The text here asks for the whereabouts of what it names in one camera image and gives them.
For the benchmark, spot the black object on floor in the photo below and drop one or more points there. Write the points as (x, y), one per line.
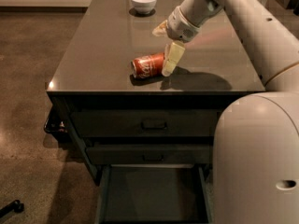
(17, 206)

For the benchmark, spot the black side basket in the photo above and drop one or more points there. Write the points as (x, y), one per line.
(54, 126)

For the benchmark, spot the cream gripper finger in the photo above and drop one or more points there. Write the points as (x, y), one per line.
(172, 54)
(161, 29)

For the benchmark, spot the top left drawer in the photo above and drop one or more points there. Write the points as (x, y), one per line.
(145, 123)

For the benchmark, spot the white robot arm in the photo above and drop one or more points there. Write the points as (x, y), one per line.
(256, 141)

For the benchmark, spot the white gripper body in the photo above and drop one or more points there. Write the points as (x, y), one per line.
(181, 26)

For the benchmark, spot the white bowl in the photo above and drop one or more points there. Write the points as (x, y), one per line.
(143, 6)

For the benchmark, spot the open bottom left drawer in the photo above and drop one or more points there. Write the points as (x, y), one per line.
(151, 195)

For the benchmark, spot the middle left drawer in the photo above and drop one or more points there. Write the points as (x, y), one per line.
(150, 154)

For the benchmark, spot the red coke can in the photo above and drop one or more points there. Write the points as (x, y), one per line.
(147, 66)

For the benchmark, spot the dark cabinet with grey top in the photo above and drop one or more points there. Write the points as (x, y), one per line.
(95, 72)

